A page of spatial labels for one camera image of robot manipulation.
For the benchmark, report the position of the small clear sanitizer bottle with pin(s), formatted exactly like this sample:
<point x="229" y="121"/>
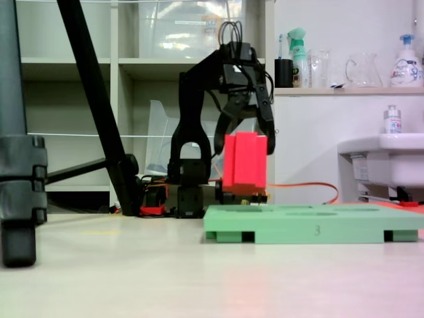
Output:
<point x="392" y="122"/>

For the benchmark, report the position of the green shape sorter board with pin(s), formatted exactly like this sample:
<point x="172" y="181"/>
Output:
<point x="298" y="228"/>

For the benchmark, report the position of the white sink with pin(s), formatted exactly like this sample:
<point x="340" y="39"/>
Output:
<point x="397" y="159"/>

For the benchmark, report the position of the beige shelf unit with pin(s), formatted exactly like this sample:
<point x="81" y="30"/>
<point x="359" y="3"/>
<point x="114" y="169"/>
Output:
<point x="114" y="99"/>

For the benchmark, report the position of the clear plastic storage box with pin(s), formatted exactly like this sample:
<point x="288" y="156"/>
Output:
<point x="185" y="33"/>

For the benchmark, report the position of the clear measuring cup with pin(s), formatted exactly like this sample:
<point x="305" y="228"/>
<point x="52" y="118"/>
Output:
<point x="319" y="71"/>

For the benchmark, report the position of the black tripod brace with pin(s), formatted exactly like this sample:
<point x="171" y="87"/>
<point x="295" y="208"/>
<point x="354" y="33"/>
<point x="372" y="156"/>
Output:
<point x="76" y="170"/>

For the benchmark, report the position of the motor driver circuit board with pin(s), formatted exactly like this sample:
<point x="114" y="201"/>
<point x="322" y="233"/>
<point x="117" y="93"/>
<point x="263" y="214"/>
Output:
<point x="260" y="198"/>

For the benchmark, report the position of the black cup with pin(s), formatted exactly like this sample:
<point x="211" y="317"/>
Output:
<point x="284" y="74"/>

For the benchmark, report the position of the blue toothbrush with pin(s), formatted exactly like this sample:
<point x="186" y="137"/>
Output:
<point x="280" y="46"/>

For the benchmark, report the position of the clear plastic bin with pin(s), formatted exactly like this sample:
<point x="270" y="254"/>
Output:
<point x="159" y="132"/>

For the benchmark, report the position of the clear glass pitcher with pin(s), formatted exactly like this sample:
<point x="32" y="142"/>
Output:
<point x="364" y="74"/>

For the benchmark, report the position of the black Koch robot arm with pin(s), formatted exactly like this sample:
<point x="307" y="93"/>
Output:
<point x="189" y="132"/>

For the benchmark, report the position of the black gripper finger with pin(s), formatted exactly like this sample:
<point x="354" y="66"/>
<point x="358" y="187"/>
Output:
<point x="228" y="111"/>
<point x="265" y="112"/>

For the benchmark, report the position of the white wall ledge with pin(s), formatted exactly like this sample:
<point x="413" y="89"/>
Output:
<point x="331" y="91"/>

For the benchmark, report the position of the green spray bottle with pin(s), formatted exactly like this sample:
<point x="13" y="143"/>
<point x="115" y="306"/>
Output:
<point x="298" y="59"/>

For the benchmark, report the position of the red cross columnar block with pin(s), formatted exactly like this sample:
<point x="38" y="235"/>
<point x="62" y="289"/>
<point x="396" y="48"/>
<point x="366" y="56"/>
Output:
<point x="245" y="162"/>

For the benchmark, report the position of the white foam pump bottle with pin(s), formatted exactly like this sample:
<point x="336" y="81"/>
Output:
<point x="405" y="66"/>

